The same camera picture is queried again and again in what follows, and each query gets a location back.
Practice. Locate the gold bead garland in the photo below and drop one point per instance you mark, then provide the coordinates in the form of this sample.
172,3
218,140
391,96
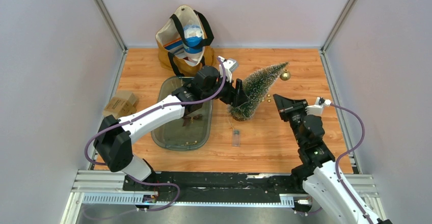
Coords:
267,98

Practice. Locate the cardboard wrapped felt pads pack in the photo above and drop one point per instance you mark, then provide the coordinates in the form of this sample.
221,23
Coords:
122,104

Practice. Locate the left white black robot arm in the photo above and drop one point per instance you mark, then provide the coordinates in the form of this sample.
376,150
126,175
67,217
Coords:
115,137

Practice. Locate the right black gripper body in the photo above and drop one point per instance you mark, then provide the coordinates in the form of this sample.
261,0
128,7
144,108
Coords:
294,123

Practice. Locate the small frosted christmas tree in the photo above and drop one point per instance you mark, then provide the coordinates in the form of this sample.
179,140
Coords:
256,86

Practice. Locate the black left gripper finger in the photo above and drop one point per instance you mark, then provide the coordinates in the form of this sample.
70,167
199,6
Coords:
240,96
232,96

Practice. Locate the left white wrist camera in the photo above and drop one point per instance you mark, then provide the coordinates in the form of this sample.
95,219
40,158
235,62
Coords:
227,67

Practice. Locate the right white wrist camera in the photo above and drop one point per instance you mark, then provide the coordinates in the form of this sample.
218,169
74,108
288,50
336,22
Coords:
318,107

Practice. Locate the aluminium frame rail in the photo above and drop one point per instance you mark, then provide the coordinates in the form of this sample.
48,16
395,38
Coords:
107,187

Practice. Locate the clear glass tray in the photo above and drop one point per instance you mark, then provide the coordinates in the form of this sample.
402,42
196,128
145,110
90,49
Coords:
173,136

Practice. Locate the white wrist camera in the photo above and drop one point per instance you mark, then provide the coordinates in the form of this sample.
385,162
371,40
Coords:
227,67
318,107

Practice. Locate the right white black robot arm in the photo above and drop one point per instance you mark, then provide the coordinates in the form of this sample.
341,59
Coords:
320,175

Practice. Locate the yellow canvas tote bag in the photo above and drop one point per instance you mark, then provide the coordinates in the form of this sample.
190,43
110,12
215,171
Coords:
175,52

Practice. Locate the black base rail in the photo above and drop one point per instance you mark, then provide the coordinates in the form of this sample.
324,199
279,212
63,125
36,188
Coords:
217,187

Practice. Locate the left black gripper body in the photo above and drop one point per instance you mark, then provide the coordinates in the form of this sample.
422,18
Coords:
224,93

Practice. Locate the brown ribbon bow ornament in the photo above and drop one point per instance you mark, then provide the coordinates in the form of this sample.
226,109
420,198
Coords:
189,119

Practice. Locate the blue white bottle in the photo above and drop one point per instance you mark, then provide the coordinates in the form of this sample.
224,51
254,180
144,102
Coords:
193,35

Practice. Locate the gold bell ornament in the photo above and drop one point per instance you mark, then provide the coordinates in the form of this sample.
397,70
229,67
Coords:
286,75

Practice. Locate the clear plastic battery box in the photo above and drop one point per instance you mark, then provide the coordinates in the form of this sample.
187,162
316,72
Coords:
236,138

